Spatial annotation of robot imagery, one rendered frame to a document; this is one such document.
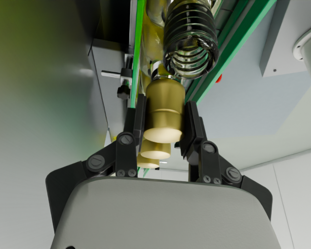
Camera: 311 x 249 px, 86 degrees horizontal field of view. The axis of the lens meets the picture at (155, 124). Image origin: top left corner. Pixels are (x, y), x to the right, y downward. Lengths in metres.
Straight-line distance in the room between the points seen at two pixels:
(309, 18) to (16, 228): 0.62
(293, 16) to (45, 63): 0.51
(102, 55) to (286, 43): 0.48
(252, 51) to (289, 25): 0.14
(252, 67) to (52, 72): 0.63
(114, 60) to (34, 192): 0.35
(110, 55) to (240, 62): 0.44
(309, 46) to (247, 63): 0.18
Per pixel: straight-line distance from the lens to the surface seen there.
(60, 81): 0.24
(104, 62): 0.49
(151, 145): 0.17
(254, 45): 0.65
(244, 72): 0.72
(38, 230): 0.27
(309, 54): 0.58
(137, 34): 0.31
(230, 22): 0.38
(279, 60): 0.64
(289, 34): 0.58
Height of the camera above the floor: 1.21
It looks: 26 degrees down
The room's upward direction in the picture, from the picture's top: 176 degrees counter-clockwise
